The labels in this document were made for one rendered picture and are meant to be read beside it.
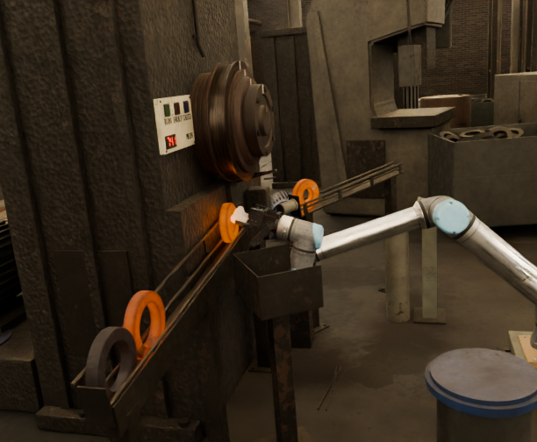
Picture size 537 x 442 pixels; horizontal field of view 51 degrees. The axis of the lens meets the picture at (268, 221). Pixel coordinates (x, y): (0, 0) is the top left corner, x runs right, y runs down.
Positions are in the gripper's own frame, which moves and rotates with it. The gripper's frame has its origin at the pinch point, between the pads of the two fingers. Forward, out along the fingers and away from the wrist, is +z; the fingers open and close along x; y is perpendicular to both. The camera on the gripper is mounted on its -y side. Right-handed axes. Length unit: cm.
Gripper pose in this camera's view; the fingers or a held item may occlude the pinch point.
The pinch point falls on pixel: (228, 217)
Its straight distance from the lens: 219.8
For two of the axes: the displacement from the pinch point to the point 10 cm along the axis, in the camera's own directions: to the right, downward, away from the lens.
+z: -9.5, -2.5, 1.9
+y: 1.8, -9.3, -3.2
